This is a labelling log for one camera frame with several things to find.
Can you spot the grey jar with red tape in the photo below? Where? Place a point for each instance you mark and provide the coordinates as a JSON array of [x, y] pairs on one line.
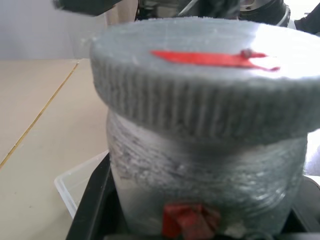
[[200, 175]]

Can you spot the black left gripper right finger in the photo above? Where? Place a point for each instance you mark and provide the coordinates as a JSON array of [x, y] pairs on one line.
[[306, 212]]

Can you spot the grey ribbed jar lid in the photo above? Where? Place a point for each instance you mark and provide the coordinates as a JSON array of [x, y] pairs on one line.
[[200, 100]]

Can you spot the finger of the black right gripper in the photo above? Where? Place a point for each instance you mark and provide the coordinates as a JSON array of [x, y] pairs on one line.
[[82, 6], [311, 21]]

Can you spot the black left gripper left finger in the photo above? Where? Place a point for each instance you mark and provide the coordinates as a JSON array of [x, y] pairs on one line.
[[92, 205]]

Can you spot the clear plastic box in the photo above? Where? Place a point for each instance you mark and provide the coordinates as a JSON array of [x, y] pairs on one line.
[[72, 182]]

